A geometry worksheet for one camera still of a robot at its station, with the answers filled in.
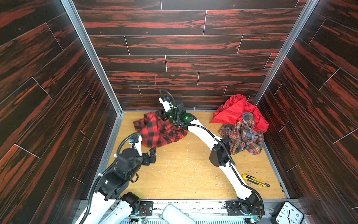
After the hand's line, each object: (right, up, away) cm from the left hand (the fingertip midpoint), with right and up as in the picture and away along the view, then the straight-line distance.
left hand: (149, 147), depth 70 cm
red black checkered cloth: (+1, +7, +21) cm, 23 cm away
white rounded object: (+12, -34, 0) cm, 36 cm away
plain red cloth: (+55, +22, +30) cm, 67 cm away
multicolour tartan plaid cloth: (+57, +5, +19) cm, 60 cm away
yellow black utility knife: (+61, -22, +12) cm, 66 cm away
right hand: (+3, +22, +21) cm, 31 cm away
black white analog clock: (+69, -34, 0) cm, 77 cm away
